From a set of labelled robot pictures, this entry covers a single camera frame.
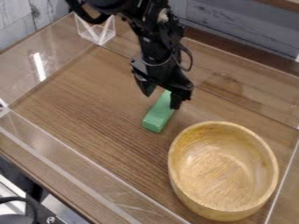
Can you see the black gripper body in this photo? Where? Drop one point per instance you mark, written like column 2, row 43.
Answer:
column 168, row 75

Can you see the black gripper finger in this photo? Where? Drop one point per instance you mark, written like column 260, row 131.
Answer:
column 146, row 85
column 178, row 98

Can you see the green rectangular block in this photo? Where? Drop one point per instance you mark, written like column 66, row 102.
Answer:
column 160, row 114

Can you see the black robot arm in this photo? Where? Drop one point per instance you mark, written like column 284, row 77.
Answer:
column 153, row 22

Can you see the brown wooden bowl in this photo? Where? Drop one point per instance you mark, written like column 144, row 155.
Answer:
column 224, row 170

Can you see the clear acrylic corner bracket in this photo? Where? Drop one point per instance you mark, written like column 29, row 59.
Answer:
column 97, row 33

